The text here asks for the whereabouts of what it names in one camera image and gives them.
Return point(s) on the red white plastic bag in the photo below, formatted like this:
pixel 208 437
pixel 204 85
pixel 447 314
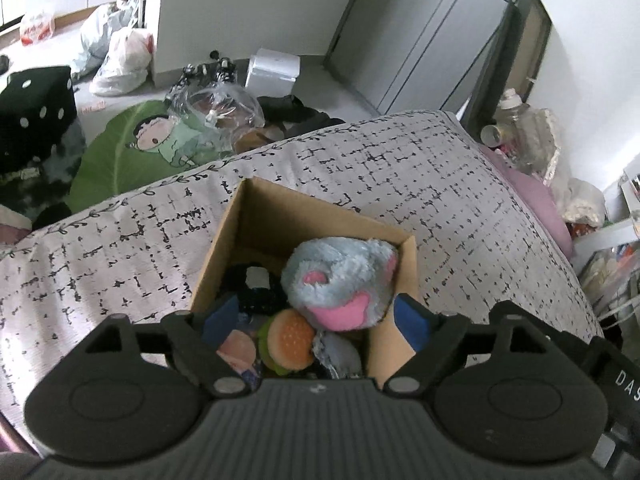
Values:
pixel 36 27

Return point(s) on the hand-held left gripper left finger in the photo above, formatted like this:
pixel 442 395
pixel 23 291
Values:
pixel 222 321

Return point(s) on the clear plastic bag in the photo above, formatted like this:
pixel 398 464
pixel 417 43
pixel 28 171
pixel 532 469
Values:
pixel 220 110

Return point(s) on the white box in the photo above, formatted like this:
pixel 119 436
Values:
pixel 272 72

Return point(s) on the black cloth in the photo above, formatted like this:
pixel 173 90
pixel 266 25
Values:
pixel 295 112

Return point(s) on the pink pillow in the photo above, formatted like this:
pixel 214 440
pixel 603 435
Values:
pixel 530 195

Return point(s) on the grey door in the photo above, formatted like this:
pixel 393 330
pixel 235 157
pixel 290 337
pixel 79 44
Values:
pixel 425 25

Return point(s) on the dark camouflage cloth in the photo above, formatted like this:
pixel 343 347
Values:
pixel 50 185

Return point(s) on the dark bundle in plastic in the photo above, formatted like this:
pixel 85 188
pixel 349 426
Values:
pixel 257 302

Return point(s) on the white crumpled plastic bag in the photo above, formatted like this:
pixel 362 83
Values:
pixel 582 202

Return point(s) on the black dice cushion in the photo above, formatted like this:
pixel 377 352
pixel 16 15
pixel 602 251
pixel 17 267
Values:
pixel 35 110

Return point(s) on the light blue fluffy plush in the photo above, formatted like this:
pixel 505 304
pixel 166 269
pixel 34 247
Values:
pixel 340 275

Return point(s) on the pink printed sheet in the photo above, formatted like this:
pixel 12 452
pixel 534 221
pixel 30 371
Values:
pixel 10 227

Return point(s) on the beige crumpled bag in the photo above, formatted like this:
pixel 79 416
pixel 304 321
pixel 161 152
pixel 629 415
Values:
pixel 542 145

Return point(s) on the grey white plastic bag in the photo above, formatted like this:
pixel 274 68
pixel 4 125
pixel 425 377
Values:
pixel 97 35

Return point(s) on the green leaf cartoon mat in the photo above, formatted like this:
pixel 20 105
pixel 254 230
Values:
pixel 115 160

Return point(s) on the blue tissue packet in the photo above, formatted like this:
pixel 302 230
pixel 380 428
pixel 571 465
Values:
pixel 240 352

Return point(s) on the white shelf unit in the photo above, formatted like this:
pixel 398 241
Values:
pixel 607 260

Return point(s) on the small white item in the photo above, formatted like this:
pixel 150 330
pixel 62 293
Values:
pixel 257 276

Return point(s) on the paper cup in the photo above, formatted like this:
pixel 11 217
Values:
pixel 492 134

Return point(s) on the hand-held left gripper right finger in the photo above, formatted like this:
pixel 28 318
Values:
pixel 412 322

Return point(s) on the brown cardboard box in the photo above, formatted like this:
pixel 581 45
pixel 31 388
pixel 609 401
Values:
pixel 260 220

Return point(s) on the clear plastic bottle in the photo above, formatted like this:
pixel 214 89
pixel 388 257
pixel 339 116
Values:
pixel 512 110

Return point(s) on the black white checked bedspread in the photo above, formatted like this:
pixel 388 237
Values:
pixel 150 240

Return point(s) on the grey blue bagged cloth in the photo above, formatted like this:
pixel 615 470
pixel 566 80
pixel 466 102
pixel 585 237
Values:
pixel 340 356

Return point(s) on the burger plush toy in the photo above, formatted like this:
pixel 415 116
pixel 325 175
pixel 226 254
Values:
pixel 290 342

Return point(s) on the black tripod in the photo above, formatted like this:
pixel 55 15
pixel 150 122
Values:
pixel 205 72

